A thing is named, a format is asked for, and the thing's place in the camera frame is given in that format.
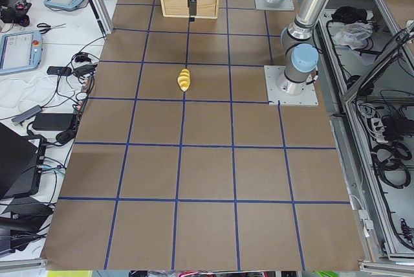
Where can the toy bread roll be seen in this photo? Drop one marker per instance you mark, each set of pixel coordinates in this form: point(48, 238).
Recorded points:
point(184, 80)

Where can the scissors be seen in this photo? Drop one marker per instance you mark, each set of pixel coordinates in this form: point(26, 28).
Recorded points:
point(45, 28)

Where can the white crumpled cloth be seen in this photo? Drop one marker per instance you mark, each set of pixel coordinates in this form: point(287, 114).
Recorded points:
point(353, 35)

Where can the near blue teach pendant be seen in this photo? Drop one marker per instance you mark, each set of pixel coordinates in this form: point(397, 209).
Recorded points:
point(21, 51)

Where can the black power adapter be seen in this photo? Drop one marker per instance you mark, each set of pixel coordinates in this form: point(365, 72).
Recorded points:
point(52, 121)

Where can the black laptop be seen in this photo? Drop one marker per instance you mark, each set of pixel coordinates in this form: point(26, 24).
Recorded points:
point(21, 158)

